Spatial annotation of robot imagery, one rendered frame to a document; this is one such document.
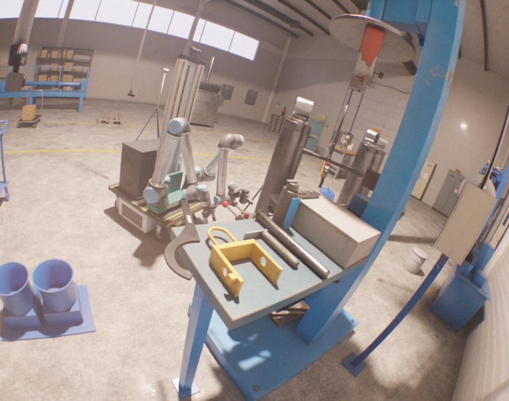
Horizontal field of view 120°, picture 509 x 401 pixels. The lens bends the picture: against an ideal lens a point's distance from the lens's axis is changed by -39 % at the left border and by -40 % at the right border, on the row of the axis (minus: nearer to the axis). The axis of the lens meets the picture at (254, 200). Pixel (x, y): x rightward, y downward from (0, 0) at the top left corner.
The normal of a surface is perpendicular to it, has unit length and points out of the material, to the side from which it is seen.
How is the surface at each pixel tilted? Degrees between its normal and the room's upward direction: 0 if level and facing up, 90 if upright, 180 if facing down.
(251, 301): 0
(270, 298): 0
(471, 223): 90
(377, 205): 90
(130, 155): 90
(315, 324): 90
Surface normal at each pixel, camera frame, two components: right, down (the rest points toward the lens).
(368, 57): -0.34, 0.29
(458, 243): -0.77, 0.04
